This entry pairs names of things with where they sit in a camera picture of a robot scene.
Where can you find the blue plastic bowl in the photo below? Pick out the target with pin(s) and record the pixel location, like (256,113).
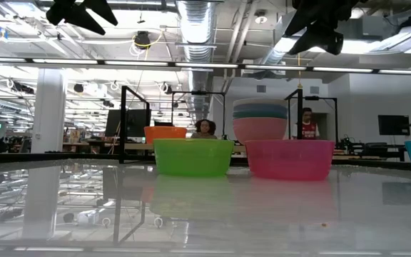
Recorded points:
(259,108)

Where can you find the orange plastic bowl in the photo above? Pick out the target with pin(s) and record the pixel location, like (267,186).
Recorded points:
(164,132)

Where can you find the green plastic bowl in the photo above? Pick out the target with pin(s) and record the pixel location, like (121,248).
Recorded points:
(193,157)

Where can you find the silver ventilation duct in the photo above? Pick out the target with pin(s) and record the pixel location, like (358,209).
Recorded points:
(196,28)

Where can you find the white square pillar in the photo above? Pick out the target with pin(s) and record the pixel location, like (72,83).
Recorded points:
(48,114)

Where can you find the black desk monitor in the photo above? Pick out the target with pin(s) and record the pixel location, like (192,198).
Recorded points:
(136,123)

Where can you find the magenta plastic bowl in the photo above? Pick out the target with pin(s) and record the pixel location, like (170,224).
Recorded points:
(289,160)

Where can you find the light pink plastic bowl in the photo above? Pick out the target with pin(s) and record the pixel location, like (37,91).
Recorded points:
(259,130)

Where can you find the person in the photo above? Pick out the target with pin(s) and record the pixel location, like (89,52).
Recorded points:
(309,128)
(204,130)

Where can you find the dark teal plastic bowl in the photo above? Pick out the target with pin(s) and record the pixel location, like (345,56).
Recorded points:
(259,115)

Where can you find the black wall monitor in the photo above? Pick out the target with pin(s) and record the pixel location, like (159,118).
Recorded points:
(394,125)

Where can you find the black overhead beam with lights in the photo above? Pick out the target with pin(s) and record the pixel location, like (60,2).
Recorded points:
(205,65)

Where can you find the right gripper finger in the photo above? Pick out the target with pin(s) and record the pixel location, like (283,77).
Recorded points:
(323,43)
(303,23)

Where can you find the white plastic bowl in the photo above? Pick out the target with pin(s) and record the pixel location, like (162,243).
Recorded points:
(259,101)

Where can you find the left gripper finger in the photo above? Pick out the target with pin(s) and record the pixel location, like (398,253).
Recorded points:
(102,9)
(86,23)

